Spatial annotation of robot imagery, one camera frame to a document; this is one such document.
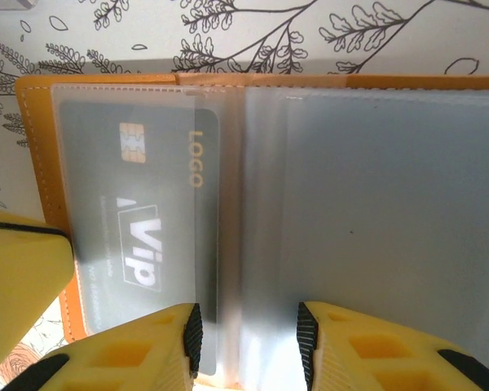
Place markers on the orange leather card holder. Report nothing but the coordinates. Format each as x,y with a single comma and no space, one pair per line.
371,183

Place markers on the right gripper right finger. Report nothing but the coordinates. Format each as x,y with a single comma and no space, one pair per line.
391,358

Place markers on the floral table cover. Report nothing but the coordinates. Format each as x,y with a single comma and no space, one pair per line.
146,32

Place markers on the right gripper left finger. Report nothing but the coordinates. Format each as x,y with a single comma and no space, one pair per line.
146,350

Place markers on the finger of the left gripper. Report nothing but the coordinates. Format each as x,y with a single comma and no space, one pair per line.
20,277

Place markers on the black VIP card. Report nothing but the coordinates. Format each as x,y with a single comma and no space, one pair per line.
146,183

